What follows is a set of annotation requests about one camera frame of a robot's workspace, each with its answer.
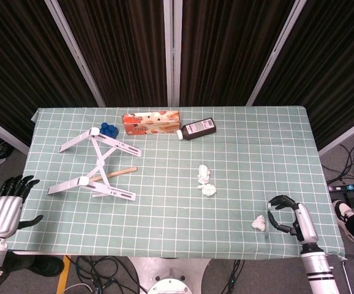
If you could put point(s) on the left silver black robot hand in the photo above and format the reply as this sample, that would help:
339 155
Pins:
2 217

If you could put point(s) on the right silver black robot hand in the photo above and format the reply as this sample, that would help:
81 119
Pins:
305 223

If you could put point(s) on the tissue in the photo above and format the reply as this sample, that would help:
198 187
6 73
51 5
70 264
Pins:
208 190
259 223
204 173

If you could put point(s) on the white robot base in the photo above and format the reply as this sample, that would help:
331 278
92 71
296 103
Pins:
167 275

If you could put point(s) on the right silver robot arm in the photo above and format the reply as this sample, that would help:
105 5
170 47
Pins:
318 269

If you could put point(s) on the white folding laptop stand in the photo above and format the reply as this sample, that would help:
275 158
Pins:
84 180

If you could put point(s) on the white black sneaker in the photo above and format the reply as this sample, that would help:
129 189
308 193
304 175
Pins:
344 212

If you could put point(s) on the black power strip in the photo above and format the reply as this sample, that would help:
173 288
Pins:
342 187

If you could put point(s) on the black rounded floor object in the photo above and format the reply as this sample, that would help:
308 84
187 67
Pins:
46 266

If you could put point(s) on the thin metal rod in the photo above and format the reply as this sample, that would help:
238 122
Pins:
348 275

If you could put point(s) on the wooden round stick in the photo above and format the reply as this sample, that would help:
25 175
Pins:
122 172

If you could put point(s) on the green white checked tablecloth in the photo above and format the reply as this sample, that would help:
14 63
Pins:
177 214

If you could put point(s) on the blue plastic building block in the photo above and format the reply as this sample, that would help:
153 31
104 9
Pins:
111 131

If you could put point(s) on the brown bottle white cap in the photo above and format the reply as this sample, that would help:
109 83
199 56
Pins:
200 130

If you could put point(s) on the black ribbed partition panel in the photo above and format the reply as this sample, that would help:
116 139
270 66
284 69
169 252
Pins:
226 46
333 61
119 46
17 61

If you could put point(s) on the orange egg roll snack box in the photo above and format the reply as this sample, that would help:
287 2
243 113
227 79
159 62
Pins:
149 122

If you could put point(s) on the white aluminium partition post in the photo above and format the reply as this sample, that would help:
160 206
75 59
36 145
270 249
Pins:
167 46
72 46
279 46
178 76
348 134
2 132

